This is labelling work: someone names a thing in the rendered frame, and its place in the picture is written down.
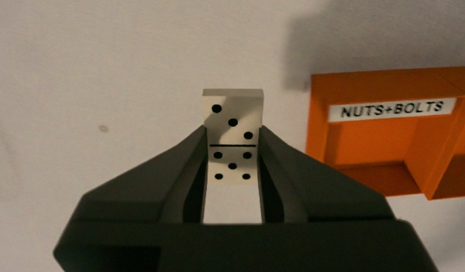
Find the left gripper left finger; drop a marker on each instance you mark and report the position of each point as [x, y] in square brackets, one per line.
[156, 188]

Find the orange open-top bin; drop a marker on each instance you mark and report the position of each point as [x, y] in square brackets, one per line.
[404, 153]

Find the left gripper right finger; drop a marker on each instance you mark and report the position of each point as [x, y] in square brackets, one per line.
[310, 190]

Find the white domino tile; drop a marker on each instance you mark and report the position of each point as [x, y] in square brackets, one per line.
[232, 117]

